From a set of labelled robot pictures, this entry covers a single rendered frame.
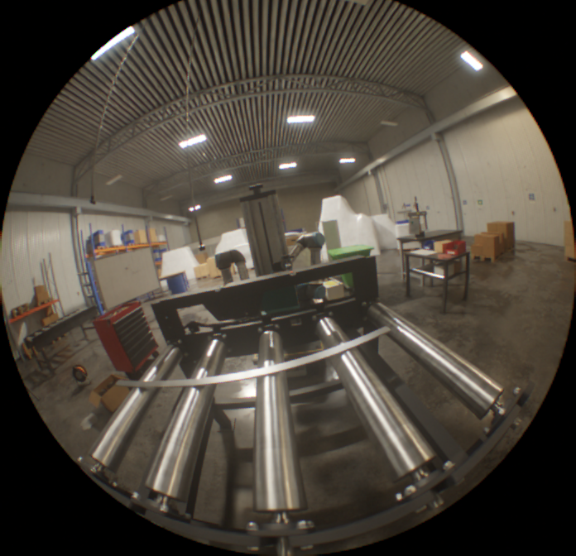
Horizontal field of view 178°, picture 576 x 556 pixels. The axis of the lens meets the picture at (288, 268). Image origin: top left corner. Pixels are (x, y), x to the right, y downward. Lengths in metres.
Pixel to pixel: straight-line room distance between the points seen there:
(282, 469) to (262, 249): 1.61
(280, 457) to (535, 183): 10.13
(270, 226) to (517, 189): 9.90
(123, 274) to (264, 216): 4.32
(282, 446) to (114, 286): 5.03
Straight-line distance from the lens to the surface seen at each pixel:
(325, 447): 1.47
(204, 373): 0.81
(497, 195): 10.46
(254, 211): 1.74
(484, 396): 0.64
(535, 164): 10.08
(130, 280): 5.37
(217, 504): 1.53
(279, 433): 0.52
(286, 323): 1.00
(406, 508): 0.43
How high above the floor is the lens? 1.36
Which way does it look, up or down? 10 degrees down
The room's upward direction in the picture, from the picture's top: 12 degrees counter-clockwise
